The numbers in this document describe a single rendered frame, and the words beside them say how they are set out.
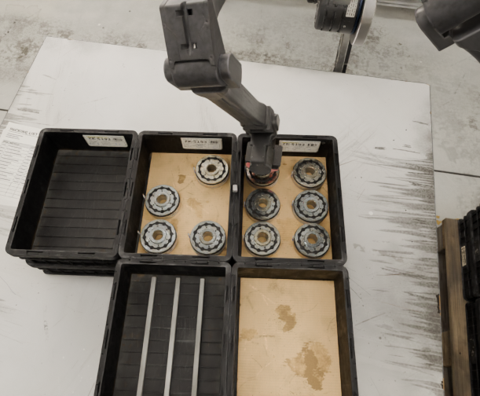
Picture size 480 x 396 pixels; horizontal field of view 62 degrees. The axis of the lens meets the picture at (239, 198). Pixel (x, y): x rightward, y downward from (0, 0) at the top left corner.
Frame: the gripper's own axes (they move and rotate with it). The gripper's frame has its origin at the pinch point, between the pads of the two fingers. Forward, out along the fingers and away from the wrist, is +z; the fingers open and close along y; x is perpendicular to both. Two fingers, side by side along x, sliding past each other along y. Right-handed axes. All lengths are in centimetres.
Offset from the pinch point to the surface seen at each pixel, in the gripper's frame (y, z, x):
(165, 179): -29.9, 3.7, -6.1
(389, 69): 68, 90, 131
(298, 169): 10.8, 1.4, 2.0
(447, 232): 89, 74, 18
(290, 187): 9.1, 4.1, -3.2
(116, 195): -43.6, 3.6, -13.6
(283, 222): 8.1, 3.9, -15.2
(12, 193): -85, 16, -13
